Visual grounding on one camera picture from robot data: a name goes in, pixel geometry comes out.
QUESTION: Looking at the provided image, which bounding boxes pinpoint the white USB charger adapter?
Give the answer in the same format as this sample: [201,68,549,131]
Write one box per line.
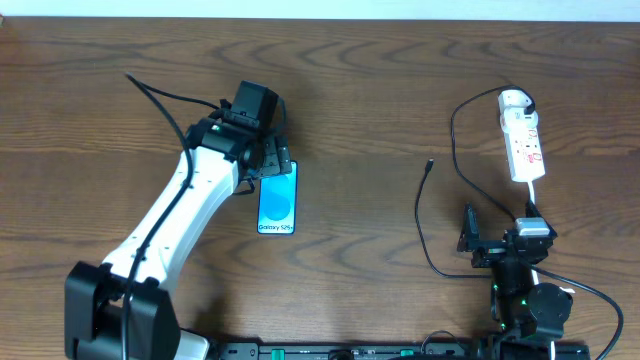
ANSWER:
[498,89,531,113]

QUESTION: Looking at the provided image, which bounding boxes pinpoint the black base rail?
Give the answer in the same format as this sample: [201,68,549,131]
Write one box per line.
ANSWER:
[214,340,591,360]

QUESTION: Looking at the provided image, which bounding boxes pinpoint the black USB charging cable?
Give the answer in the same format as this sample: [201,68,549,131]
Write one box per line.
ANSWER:
[413,84,537,280]

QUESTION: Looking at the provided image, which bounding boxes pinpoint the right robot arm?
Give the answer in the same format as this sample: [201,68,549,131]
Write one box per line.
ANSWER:
[457,203,573,359]

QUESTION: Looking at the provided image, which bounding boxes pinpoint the white power strip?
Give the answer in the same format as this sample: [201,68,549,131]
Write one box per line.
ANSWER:
[500,107,545,183]

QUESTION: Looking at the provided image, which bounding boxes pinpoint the black left camera cable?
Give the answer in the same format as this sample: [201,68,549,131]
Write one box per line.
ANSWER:
[119,72,224,360]

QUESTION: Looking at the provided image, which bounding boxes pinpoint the black right camera cable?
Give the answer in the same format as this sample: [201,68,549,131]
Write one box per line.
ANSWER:
[529,264,625,360]

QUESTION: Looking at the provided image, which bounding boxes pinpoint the black camera cable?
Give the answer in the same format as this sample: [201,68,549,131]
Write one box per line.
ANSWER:
[119,72,224,360]
[529,264,625,360]

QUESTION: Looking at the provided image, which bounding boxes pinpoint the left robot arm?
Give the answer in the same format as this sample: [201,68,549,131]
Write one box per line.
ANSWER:
[64,81,293,359]

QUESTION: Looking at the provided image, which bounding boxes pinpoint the blue Samsung Galaxy smartphone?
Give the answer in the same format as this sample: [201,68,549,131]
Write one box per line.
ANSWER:
[257,161,298,235]

